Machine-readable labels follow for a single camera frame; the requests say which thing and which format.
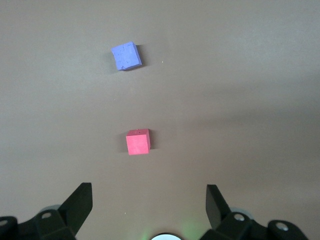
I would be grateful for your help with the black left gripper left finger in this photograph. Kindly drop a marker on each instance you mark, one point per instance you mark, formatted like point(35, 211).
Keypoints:
point(77, 205)

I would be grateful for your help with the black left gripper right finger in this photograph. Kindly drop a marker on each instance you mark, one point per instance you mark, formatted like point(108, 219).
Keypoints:
point(215, 207)

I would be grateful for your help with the red foam block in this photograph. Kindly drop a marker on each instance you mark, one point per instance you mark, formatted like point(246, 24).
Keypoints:
point(137, 145)

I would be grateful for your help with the purple foam block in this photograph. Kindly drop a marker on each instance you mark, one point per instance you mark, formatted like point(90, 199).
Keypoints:
point(126, 57)

